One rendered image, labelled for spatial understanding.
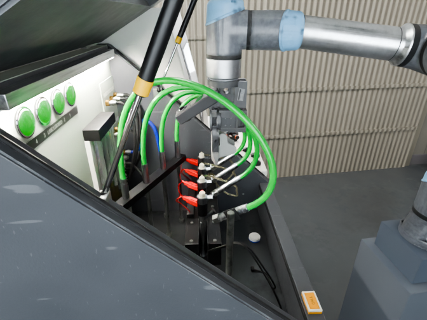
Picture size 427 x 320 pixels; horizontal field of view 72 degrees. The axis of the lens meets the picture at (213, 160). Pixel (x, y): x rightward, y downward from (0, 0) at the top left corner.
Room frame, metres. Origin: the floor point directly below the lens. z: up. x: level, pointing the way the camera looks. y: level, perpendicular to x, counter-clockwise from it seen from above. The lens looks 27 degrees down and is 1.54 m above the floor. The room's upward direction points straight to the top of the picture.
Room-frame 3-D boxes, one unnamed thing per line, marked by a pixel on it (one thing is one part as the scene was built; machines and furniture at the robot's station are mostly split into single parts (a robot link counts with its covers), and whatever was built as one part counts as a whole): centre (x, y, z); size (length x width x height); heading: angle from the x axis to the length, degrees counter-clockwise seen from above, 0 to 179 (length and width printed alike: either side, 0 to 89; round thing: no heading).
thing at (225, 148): (0.64, -0.03, 1.24); 0.06 x 0.03 x 0.09; 92
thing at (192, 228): (0.78, 0.04, 0.91); 0.34 x 0.10 x 0.15; 2
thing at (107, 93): (0.89, 0.30, 1.20); 0.13 x 0.03 x 0.31; 2
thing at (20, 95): (0.64, 0.29, 1.43); 0.54 x 0.03 x 0.02; 2
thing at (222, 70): (0.66, -0.02, 1.43); 0.08 x 0.08 x 0.05
